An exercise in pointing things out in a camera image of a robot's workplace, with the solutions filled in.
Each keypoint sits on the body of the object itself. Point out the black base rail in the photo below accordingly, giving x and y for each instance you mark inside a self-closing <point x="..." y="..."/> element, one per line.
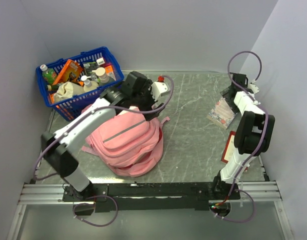
<point x="106" y="197"/>

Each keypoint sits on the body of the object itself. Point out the cream lotion bottle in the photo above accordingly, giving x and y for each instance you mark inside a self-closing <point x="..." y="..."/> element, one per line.
<point x="89" y="84"/>

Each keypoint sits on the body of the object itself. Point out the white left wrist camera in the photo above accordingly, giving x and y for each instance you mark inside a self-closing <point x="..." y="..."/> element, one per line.
<point x="159" y="88"/>

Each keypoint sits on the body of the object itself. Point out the pink student backpack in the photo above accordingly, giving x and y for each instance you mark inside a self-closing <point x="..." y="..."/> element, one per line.
<point x="128" y="144"/>

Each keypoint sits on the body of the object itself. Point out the black packaged box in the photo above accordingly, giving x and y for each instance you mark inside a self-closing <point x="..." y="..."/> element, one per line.
<point x="89" y="67"/>

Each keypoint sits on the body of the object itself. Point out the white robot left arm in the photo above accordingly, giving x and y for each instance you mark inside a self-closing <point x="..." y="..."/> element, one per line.
<point x="58" y="146"/>

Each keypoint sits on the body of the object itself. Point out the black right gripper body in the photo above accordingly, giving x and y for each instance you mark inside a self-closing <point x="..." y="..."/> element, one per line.
<point x="233" y="106"/>

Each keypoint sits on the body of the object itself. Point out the blue plastic shopping basket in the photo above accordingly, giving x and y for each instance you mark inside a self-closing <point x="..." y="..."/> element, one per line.
<point x="72" y="107"/>

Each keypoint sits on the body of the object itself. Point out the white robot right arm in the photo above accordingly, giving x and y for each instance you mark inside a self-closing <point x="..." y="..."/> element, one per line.
<point x="253" y="134"/>

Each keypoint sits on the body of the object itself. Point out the pink carton box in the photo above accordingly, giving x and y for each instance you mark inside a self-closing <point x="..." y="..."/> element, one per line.
<point x="109" y="70"/>

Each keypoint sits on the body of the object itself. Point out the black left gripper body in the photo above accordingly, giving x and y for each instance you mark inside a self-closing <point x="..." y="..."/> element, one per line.
<point x="144" y="100"/>

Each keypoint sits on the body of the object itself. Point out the orange snack box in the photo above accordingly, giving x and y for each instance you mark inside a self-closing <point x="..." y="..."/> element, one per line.
<point x="69" y="73"/>

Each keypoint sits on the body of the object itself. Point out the grey pump bottle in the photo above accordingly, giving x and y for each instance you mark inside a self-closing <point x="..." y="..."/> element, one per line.
<point x="102" y="77"/>

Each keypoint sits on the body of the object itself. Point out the green drink bottle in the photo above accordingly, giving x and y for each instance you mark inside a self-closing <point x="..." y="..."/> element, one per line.
<point x="48" y="74"/>

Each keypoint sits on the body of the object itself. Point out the red framed card book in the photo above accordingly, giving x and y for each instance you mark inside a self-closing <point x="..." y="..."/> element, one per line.
<point x="229" y="148"/>

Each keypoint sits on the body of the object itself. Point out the floral pink notebook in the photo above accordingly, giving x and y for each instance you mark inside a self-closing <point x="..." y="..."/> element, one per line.
<point x="221" y="114"/>

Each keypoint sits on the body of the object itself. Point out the beige cloth bag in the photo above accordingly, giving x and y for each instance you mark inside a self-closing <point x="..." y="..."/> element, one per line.
<point x="67" y="91"/>

